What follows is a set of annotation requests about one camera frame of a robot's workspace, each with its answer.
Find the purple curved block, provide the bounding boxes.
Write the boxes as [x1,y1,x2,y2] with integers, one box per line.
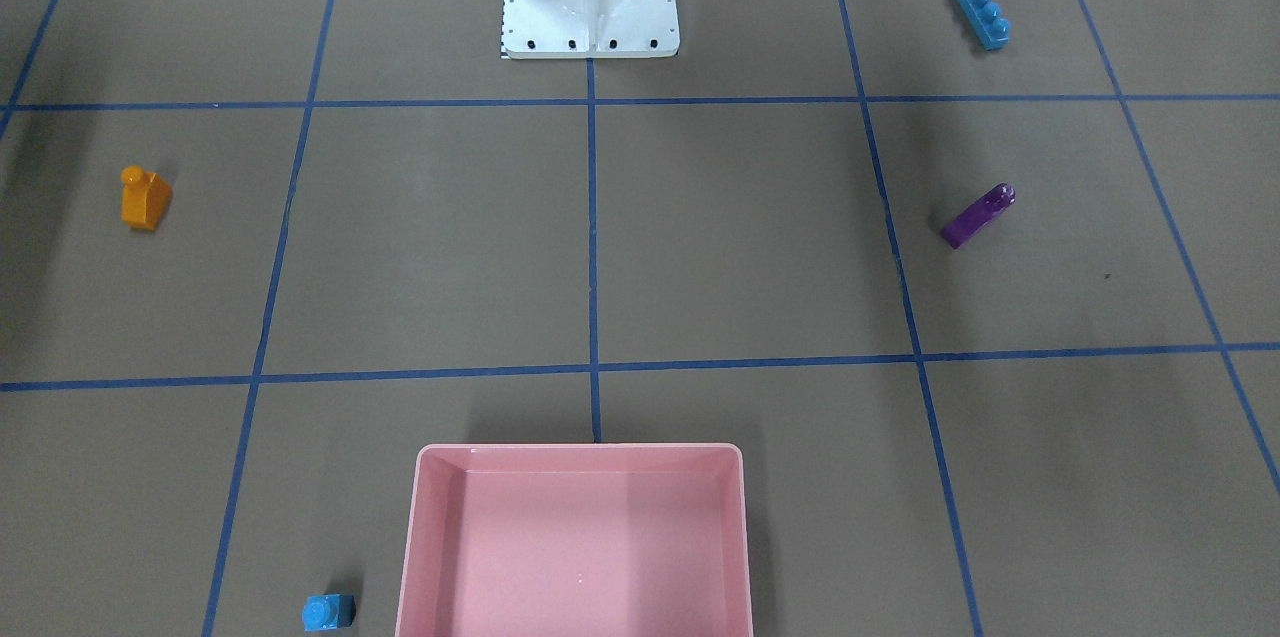
[940,183,1016,249]

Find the small blue block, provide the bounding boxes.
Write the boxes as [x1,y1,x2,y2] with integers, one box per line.
[300,594,355,632]

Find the orange sloped block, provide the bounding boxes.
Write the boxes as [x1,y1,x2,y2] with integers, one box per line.
[120,166,173,232]

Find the pink plastic box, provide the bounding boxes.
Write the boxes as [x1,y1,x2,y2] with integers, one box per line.
[396,444,754,636]

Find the long blue stud block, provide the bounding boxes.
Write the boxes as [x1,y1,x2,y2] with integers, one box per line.
[955,0,1012,52]

